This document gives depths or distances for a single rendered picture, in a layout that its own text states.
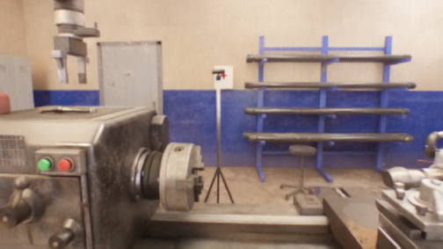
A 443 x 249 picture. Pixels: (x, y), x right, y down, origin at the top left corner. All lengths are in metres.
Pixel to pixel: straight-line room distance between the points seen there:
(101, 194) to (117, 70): 3.63
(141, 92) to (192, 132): 1.11
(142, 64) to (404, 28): 4.32
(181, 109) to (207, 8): 1.73
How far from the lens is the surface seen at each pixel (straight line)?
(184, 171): 0.79
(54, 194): 0.79
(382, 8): 4.67
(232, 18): 3.97
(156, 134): 1.02
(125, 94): 4.21
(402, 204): 0.77
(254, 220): 1.13
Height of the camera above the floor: 1.44
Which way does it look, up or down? 7 degrees down
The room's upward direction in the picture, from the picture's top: straight up
